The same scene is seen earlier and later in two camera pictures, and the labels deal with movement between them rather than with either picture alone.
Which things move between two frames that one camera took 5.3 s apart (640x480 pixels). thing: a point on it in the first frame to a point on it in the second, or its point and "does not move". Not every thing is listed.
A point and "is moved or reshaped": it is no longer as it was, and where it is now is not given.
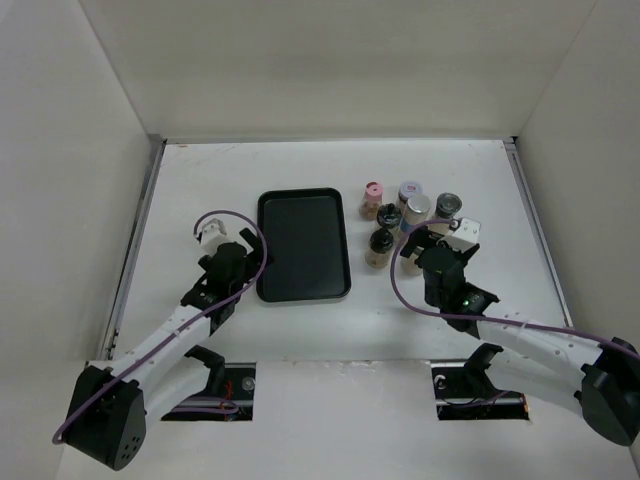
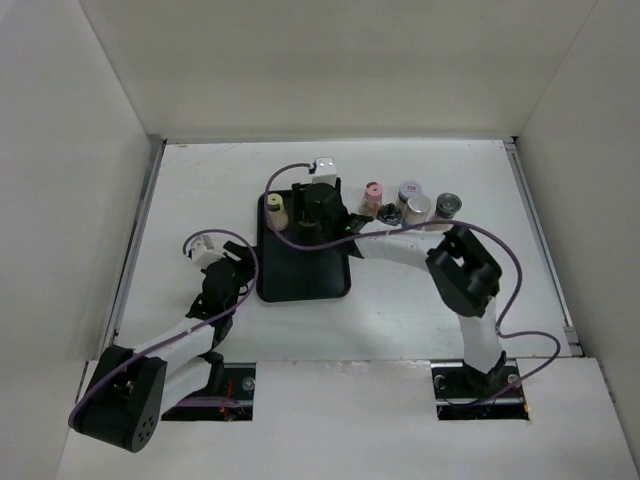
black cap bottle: (388, 216) does not move
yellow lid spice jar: (410, 265) to (278, 217)
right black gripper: (421, 237) to (338, 186)
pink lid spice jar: (373, 193) does not move
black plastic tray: (307, 236) does not move
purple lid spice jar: (407, 190) does not move
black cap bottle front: (379, 252) is moved or reshaped
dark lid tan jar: (447, 205) does not move
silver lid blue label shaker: (415, 211) does not move
